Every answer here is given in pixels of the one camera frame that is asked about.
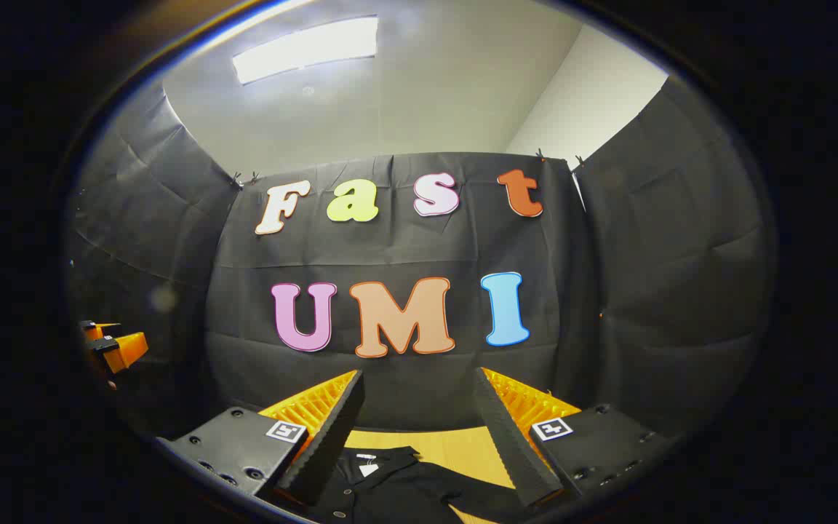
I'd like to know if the rectangular ceiling light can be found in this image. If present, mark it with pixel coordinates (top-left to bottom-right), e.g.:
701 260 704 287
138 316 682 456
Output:
232 16 379 85

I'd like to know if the black backdrop cloth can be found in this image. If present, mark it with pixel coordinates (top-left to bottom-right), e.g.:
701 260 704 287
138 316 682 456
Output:
66 73 776 467

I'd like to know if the black button shirt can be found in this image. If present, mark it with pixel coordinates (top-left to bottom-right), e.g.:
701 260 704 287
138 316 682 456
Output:
317 446 536 524

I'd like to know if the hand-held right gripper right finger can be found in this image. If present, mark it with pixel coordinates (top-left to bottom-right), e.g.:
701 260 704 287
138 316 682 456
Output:
472 367 682 508

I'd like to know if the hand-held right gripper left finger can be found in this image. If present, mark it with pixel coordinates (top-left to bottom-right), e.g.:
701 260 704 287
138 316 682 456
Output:
156 369 366 508

